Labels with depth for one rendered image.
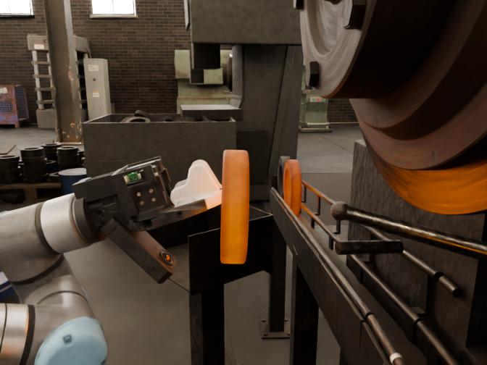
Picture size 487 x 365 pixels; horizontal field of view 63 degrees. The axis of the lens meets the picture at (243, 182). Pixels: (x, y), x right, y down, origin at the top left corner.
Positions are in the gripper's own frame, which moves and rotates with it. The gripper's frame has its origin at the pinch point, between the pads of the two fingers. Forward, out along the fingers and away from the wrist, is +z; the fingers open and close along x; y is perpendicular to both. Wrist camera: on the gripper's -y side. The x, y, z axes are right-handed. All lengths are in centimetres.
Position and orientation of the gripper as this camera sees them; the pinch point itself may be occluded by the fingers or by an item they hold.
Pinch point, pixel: (232, 193)
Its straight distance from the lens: 54.1
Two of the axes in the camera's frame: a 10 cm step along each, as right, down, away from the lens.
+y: -2.7, -9.4, -2.2
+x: -0.3, -2.2, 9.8
